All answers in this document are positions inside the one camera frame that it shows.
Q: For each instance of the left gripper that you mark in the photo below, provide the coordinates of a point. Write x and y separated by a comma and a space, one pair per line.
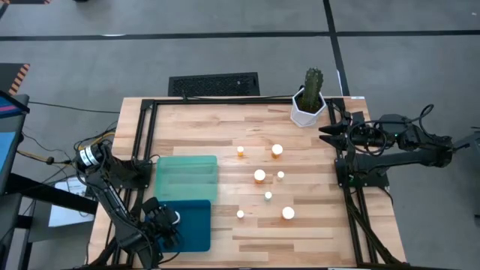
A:
161, 223

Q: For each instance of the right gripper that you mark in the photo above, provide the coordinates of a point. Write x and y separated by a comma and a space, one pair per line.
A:
362, 135

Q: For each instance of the large orange pill bottle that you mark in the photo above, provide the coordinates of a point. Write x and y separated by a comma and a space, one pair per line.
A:
277, 149
259, 175

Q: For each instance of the small pale amber pill bottle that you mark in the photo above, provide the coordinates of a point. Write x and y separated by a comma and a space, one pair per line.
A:
280, 174

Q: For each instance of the small white ball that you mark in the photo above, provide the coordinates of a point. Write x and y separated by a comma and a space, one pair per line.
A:
267, 195

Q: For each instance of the large white ball bottom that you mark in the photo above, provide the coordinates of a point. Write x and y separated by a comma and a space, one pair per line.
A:
288, 212

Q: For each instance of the small orange pill bottle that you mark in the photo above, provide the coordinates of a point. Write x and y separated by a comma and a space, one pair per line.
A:
240, 150

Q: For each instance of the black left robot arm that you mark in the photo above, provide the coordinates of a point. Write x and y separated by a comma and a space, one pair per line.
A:
112, 195

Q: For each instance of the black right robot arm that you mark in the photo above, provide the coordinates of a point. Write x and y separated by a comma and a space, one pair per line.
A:
405, 157

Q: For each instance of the dark blue plastic bin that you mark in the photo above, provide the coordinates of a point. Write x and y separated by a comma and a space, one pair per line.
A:
195, 228

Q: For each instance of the translucent green plastic bin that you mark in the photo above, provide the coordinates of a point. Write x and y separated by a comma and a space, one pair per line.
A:
187, 176

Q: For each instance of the white hexagonal plant pot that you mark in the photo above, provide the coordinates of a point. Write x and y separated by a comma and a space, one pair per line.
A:
300, 118

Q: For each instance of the white label sticker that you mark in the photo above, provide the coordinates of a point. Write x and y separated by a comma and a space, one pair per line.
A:
358, 97

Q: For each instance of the green cactus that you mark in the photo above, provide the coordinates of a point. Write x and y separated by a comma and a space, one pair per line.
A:
312, 88

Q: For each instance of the white paper sheet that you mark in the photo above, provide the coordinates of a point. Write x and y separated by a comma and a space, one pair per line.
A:
63, 217

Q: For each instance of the black metal stand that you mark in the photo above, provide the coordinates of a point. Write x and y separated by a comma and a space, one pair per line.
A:
48, 193

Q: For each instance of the black floor vent grate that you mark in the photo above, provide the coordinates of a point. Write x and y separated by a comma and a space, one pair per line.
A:
213, 84

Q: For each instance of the grey equipment stand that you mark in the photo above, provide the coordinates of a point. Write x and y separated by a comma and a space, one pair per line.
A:
470, 142

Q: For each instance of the monitor with blue screen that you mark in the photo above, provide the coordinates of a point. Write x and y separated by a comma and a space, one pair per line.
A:
5, 146

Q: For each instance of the hazard striped floor mat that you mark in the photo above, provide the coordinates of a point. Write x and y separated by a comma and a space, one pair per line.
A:
9, 77

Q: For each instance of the hazard striped strip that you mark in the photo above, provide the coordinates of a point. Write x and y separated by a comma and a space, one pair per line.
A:
22, 1

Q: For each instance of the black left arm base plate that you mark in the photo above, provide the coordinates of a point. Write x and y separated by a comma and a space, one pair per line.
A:
141, 180

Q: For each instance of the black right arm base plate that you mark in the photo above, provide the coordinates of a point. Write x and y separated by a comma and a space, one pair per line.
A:
371, 180

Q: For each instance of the black aluminium table frame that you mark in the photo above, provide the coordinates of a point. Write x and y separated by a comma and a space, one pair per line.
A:
225, 101

